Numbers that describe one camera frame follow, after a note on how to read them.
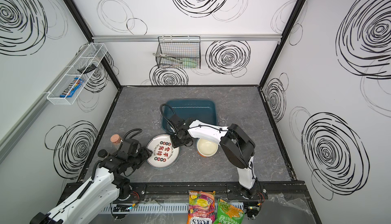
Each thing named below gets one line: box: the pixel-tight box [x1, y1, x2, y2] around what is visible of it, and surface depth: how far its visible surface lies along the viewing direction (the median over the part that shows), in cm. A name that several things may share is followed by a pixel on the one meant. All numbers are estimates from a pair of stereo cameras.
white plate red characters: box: [146, 133, 181, 170], surface depth 86 cm
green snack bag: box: [213, 198, 245, 224], surface depth 67 cm
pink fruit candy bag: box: [186, 189, 216, 224], surface depth 69 cm
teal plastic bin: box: [161, 98, 217, 133], surface depth 108 cm
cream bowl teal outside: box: [196, 137, 220, 158], surface depth 84 cm
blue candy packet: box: [59, 77, 84, 98], surface depth 72 cm
